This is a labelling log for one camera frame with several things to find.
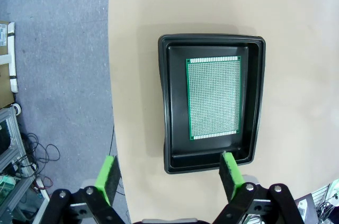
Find white mesh basket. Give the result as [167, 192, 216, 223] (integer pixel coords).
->
[312, 177, 339, 224]

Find large cardboard box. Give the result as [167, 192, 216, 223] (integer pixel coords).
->
[0, 21, 19, 110]

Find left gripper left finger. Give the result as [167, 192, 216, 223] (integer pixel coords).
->
[50, 154, 131, 224]

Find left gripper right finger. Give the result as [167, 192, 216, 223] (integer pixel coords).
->
[211, 151, 306, 224]

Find dark flat device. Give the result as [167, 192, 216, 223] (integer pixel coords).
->
[293, 193, 320, 224]

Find black plastic ESD tray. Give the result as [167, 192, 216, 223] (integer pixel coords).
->
[157, 33, 266, 175]

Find green perforated circuit board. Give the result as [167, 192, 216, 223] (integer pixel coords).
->
[185, 56, 243, 141]

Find aluminium profile frame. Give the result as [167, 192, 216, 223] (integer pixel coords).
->
[0, 106, 51, 224]

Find white power strip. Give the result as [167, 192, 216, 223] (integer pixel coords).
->
[33, 177, 50, 202]

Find black floor cables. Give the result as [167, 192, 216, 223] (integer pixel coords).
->
[20, 131, 62, 173]

